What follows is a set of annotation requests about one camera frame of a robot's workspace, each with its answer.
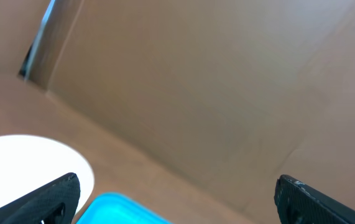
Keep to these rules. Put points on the dark bar in background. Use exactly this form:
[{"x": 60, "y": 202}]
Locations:
[{"x": 24, "y": 72}]

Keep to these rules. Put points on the white pink plate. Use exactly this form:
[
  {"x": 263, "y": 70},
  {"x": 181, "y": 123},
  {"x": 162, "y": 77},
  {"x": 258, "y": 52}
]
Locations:
[{"x": 28, "y": 162}]

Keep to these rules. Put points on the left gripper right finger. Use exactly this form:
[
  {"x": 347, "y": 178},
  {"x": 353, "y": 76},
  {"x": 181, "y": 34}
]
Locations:
[{"x": 298, "y": 203}]

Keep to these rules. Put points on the teal plastic tray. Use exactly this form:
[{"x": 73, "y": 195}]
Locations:
[{"x": 115, "y": 208}]

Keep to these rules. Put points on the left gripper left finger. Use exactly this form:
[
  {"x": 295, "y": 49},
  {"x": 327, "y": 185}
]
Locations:
[{"x": 55, "y": 203}]

